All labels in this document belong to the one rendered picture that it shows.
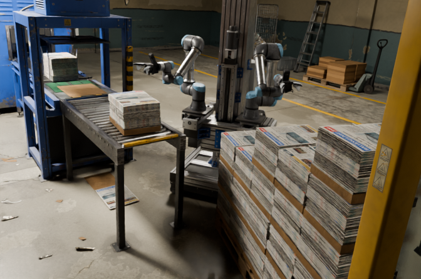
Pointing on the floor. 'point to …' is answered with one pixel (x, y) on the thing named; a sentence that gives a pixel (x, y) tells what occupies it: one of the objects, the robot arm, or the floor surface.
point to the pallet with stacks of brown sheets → (336, 73)
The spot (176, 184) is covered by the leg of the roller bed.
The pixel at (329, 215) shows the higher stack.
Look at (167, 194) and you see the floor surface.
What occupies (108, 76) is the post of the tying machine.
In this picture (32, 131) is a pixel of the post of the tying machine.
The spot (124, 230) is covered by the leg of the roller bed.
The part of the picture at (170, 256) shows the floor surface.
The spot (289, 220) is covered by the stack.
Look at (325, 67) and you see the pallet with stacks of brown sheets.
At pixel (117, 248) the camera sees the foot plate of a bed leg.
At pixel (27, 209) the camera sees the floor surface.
